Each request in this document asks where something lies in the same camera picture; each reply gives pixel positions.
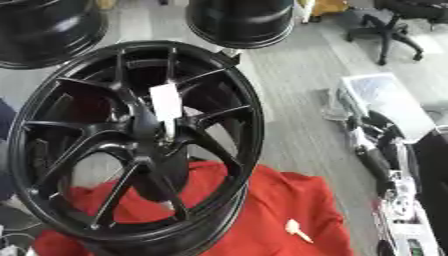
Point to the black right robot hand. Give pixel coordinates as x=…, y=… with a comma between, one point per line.
x=376, y=163

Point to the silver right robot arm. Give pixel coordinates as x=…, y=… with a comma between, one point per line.
x=423, y=200

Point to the white pin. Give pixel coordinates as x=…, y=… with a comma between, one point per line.
x=165, y=101
x=293, y=227

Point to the black round wheel rim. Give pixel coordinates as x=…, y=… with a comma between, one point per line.
x=41, y=30
x=242, y=23

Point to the black spoked wheel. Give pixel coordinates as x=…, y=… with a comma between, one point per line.
x=76, y=146

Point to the white plastic box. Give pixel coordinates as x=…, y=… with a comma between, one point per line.
x=382, y=96

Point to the black office chair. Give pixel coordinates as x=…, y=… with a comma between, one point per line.
x=388, y=28

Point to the yellow box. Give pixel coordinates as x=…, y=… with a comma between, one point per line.
x=329, y=7

